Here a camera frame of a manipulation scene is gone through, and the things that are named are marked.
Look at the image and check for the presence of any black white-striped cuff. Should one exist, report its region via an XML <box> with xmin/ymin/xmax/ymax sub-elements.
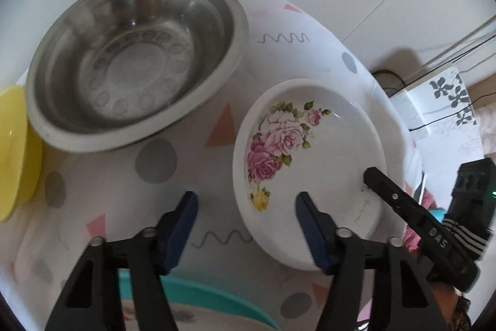
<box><xmin>441</xmin><ymin>215</ymin><xmax>487</xmax><ymax>262</ymax></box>

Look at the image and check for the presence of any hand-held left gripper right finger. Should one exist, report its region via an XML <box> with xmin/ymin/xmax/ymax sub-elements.
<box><xmin>295</xmin><ymin>191</ymin><xmax>446</xmax><ymax>331</ymax></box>

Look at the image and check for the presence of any pink cloth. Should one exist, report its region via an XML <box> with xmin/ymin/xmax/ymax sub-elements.
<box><xmin>404</xmin><ymin>189</ymin><xmax>440</xmax><ymax>258</ymax></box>

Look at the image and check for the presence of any stainless steel bowl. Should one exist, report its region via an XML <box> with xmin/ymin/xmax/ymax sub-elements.
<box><xmin>25</xmin><ymin>0</ymin><xmax>249</xmax><ymax>153</ymax></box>

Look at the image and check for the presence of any yellow plastic plate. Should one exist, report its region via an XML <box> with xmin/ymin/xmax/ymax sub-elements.
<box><xmin>0</xmin><ymin>85</ymin><xmax>43</xmax><ymax>222</ymax></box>

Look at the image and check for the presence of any white floral bowl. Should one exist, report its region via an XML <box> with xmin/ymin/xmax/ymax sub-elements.
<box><xmin>233</xmin><ymin>79</ymin><xmax>388</xmax><ymax>271</ymax></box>

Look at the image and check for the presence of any patterned white table cloth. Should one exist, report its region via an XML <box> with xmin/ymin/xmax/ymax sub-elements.
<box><xmin>0</xmin><ymin>0</ymin><xmax>427</xmax><ymax>331</ymax></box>

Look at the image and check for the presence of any teal rimmed plate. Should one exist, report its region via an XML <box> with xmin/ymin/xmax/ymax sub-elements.
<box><xmin>116</xmin><ymin>269</ymin><xmax>280</xmax><ymax>331</ymax></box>

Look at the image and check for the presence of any white floral print box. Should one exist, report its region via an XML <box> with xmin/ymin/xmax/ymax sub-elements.
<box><xmin>389</xmin><ymin>66</ymin><xmax>480</xmax><ymax>158</ymax></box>

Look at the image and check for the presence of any black cable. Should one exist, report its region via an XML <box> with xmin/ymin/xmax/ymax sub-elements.
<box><xmin>371</xmin><ymin>69</ymin><xmax>408</xmax><ymax>96</ymax></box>
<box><xmin>410</xmin><ymin>94</ymin><xmax>496</xmax><ymax>132</ymax></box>

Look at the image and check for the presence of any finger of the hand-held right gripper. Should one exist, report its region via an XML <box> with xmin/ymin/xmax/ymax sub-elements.
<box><xmin>363</xmin><ymin>167</ymin><xmax>480</xmax><ymax>292</ymax></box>

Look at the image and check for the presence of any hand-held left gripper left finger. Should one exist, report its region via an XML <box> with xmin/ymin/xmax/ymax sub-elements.
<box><xmin>44</xmin><ymin>191</ymin><xmax>199</xmax><ymax>331</ymax></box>

